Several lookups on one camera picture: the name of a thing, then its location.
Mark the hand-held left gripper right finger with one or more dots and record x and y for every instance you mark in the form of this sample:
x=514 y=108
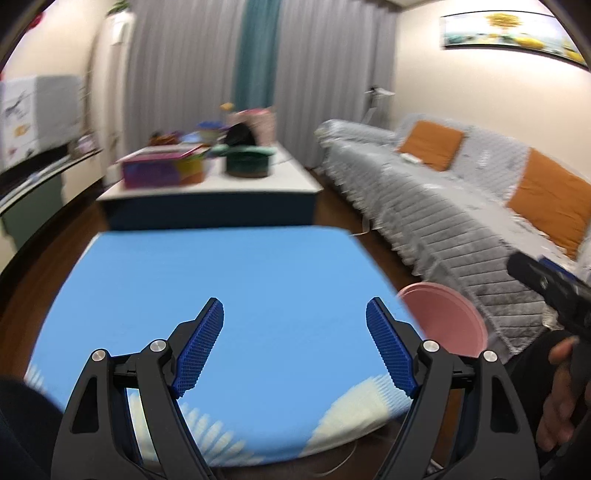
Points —
x=392 y=350

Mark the person's right hand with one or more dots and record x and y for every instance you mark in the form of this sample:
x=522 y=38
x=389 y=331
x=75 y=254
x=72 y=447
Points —
x=556 y=401

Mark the stack of plastic bowls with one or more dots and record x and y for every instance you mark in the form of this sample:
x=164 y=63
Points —
x=210 y=131

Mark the black hat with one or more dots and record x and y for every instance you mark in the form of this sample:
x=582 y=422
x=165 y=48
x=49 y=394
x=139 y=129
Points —
x=240 y=134

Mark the brown stuffed toy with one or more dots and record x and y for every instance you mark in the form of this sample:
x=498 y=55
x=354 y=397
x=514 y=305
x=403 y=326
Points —
x=164 y=137

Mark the grey quilted sofa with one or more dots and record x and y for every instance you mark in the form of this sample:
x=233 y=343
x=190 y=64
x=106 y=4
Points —
x=438 y=207

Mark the pink plastic basin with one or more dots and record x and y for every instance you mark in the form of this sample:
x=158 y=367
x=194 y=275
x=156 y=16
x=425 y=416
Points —
x=443 y=314

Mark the dark green round tin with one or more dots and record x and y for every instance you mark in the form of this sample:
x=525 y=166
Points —
x=247 y=167

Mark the white floor stand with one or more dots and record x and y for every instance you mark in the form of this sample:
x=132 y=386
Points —
x=378 y=92

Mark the television with grey cover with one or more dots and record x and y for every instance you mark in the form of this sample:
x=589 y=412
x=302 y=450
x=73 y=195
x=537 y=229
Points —
x=46 y=110

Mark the television cabinet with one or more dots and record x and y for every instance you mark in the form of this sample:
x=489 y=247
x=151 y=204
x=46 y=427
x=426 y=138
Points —
x=27 y=207

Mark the framed wall painting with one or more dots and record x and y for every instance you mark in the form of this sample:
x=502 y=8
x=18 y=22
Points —
x=508 y=34

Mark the red hanging decoration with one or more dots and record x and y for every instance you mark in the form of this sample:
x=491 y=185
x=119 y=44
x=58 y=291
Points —
x=39 y=19

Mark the teal curtain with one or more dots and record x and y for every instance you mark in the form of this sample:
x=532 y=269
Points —
x=256 y=55

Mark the person's dark clothing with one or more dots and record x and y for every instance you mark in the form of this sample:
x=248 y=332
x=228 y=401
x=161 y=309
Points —
x=23 y=434

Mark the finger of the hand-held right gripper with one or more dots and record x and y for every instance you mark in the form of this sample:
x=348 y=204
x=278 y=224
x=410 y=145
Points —
x=528 y=274
x=561 y=272

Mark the white-topped coffee table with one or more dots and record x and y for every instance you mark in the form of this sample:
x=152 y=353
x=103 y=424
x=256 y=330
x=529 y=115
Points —
x=207 y=207

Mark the white standing air conditioner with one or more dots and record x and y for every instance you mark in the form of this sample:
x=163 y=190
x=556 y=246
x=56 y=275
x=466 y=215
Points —
x=115 y=83

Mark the green potted plant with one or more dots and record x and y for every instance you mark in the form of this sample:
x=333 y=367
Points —
x=120 y=7

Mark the blue printed tablecloth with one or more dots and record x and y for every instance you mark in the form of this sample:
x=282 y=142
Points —
x=231 y=267

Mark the colourful rectangular box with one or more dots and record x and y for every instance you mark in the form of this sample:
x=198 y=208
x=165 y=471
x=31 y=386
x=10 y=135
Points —
x=157 y=170

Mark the grey curtain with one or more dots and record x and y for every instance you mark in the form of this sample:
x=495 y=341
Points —
x=332 y=60
x=184 y=69

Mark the white power strip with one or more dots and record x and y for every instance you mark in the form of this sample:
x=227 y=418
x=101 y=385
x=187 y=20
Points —
x=411 y=158

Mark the pink woven basket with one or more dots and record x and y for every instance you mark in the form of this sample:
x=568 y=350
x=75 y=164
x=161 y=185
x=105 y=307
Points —
x=263 y=124

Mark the orange sofa cushion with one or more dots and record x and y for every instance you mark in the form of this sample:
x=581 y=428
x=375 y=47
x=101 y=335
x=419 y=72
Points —
x=549 y=203
x=429 y=145

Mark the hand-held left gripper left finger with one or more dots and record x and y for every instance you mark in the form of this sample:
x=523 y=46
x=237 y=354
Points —
x=198 y=355

